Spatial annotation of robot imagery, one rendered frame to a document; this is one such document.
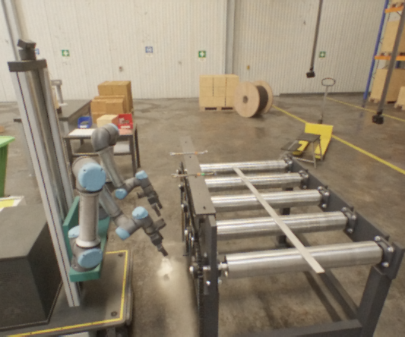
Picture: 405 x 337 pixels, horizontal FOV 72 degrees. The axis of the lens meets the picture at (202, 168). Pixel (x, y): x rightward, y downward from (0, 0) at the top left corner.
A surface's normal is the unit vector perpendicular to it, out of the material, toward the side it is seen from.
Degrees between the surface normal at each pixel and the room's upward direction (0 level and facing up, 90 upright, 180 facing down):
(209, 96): 90
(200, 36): 90
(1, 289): 90
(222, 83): 90
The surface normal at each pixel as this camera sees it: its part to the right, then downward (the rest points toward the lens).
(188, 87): 0.14, 0.39
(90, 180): 0.58, 0.19
